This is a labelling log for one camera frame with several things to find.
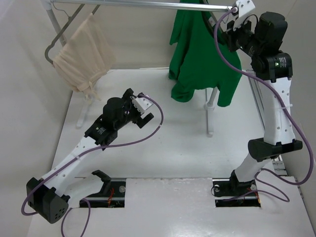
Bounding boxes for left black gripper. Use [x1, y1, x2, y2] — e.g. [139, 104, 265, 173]
[115, 89, 153, 130]

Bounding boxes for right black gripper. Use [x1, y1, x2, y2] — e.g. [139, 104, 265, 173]
[222, 14, 263, 58]

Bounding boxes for grey clothes hanger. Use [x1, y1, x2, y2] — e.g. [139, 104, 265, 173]
[201, 11, 217, 35]

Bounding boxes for green t shirt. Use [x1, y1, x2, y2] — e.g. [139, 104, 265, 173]
[168, 10, 241, 107]

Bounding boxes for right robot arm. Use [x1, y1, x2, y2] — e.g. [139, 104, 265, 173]
[227, 12, 303, 195]

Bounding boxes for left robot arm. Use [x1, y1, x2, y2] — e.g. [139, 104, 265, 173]
[21, 88, 157, 224]

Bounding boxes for grey hanger with beige garment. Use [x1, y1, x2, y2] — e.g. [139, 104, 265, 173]
[44, 3, 102, 65]

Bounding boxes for metal clothes rack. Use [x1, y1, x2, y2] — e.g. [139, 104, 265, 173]
[41, 0, 237, 135]

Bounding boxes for beige hanging garment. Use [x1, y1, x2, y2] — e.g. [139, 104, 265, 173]
[53, 13, 116, 100]

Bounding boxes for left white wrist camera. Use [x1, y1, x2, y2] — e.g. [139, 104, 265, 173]
[131, 93, 153, 115]

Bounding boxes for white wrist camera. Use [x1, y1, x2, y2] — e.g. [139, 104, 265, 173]
[131, 93, 153, 115]
[233, 0, 255, 31]

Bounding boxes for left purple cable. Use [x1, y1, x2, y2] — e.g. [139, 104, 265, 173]
[20, 94, 165, 237]

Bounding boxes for purple cable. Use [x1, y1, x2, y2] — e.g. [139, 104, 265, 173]
[213, 7, 315, 202]
[20, 94, 165, 237]

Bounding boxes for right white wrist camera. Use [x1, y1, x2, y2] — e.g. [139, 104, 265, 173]
[233, 0, 255, 31]

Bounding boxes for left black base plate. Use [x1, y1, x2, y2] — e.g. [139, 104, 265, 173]
[86, 178, 126, 208]

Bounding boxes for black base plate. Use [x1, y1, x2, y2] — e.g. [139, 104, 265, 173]
[86, 178, 126, 208]
[211, 178, 261, 207]

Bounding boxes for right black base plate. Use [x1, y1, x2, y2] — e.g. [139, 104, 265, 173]
[211, 178, 261, 207]

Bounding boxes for aluminium rail on table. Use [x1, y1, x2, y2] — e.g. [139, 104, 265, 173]
[236, 70, 295, 182]

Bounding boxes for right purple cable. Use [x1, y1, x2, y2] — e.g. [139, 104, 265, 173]
[213, 7, 315, 202]

